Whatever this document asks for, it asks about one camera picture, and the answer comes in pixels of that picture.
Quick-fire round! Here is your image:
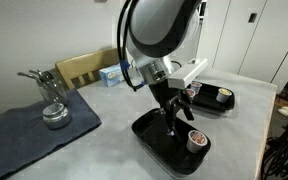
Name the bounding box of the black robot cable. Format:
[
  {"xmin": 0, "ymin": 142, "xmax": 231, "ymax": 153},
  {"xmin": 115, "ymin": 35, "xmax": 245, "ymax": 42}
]
[{"xmin": 116, "ymin": 0, "xmax": 146, "ymax": 92}]

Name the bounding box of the black plastic tray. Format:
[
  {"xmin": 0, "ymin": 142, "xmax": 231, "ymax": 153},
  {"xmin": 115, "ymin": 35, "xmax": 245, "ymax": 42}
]
[
  {"xmin": 131, "ymin": 107, "xmax": 212, "ymax": 177},
  {"xmin": 180, "ymin": 81, "xmax": 236, "ymax": 116}
]

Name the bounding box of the light blue tissue box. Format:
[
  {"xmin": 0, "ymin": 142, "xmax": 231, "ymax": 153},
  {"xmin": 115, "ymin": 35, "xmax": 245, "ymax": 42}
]
[{"xmin": 98, "ymin": 63, "xmax": 127, "ymax": 88}]

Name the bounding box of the yellow lid coffee pod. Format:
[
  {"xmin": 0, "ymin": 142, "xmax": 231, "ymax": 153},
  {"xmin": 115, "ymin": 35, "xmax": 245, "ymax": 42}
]
[{"xmin": 215, "ymin": 87, "xmax": 234, "ymax": 104}]

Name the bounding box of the short glass jar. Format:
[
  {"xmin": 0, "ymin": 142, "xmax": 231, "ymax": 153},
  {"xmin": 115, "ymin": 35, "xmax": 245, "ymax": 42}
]
[{"xmin": 41, "ymin": 102, "xmax": 73, "ymax": 131}]

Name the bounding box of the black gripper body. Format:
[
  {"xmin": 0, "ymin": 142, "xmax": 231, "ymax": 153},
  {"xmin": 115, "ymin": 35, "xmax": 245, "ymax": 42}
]
[{"xmin": 149, "ymin": 79, "xmax": 187, "ymax": 110}]

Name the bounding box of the dark blue cloth mat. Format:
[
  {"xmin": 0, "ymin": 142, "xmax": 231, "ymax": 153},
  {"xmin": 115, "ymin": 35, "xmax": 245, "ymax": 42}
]
[{"xmin": 0, "ymin": 88, "xmax": 103, "ymax": 180}]

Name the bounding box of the black cable bundle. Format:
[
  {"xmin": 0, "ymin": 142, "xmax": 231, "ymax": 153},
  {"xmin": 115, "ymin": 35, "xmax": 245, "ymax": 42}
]
[{"xmin": 260, "ymin": 126, "xmax": 288, "ymax": 180}]

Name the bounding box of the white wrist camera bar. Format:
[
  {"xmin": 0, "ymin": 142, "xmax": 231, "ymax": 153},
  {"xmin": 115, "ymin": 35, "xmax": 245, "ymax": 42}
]
[{"xmin": 167, "ymin": 58, "xmax": 209, "ymax": 90}]

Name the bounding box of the wooden chair back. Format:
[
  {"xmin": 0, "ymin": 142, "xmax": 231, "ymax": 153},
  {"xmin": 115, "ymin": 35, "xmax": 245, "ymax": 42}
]
[{"xmin": 54, "ymin": 47, "xmax": 120, "ymax": 91}]

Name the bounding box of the black cabinet handle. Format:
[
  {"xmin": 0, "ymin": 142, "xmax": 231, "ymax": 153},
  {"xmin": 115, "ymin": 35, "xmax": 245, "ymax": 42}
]
[{"xmin": 248, "ymin": 12, "xmax": 259, "ymax": 24}]

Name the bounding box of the silver metal holder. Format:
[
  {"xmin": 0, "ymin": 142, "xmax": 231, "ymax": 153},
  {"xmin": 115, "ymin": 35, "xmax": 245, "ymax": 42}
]
[{"xmin": 16, "ymin": 68, "xmax": 69, "ymax": 107}]

